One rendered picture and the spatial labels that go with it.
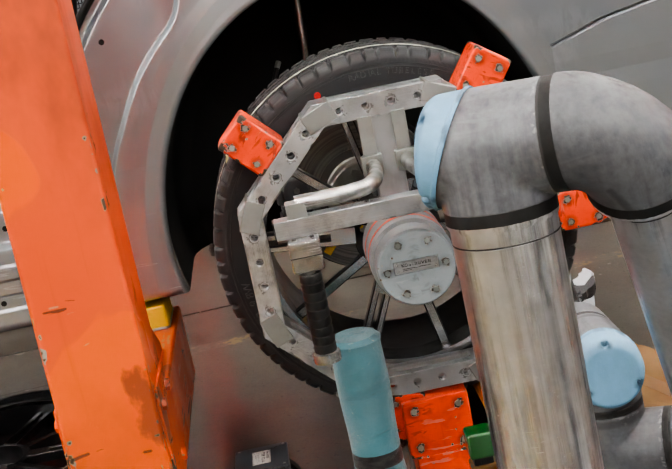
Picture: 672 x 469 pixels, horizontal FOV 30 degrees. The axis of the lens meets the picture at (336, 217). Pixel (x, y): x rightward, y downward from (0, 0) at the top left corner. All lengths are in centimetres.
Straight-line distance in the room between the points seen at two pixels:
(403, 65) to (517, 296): 100
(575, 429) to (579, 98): 34
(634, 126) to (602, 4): 135
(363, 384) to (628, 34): 92
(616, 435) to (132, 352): 80
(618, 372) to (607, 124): 49
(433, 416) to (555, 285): 102
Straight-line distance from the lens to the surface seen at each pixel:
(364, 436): 213
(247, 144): 210
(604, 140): 119
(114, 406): 207
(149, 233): 251
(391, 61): 218
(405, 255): 201
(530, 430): 129
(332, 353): 197
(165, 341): 249
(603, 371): 160
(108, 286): 200
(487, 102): 122
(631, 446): 165
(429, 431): 226
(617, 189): 122
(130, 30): 248
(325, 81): 218
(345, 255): 264
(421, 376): 224
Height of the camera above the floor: 143
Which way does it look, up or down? 14 degrees down
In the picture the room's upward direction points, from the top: 11 degrees counter-clockwise
